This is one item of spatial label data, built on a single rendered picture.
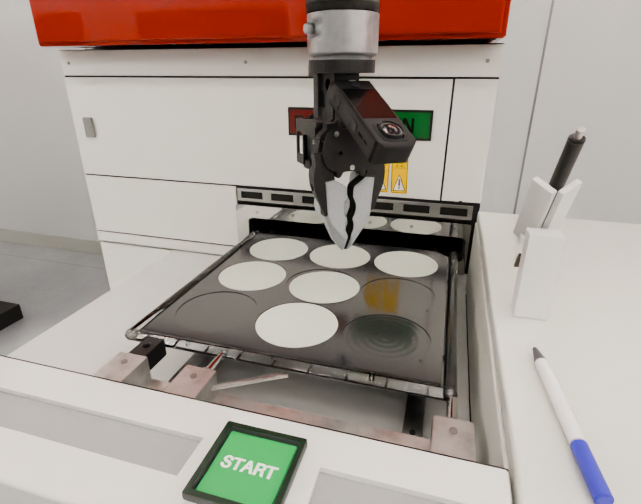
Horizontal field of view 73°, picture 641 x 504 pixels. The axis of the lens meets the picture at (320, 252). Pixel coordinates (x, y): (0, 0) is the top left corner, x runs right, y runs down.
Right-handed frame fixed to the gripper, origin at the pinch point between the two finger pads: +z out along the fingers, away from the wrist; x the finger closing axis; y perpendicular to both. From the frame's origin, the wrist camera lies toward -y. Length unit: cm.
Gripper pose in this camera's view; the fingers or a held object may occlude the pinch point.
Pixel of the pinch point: (347, 241)
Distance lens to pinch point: 52.0
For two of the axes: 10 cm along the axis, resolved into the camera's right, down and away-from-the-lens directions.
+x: -9.1, 1.6, -3.8
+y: -4.1, -3.4, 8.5
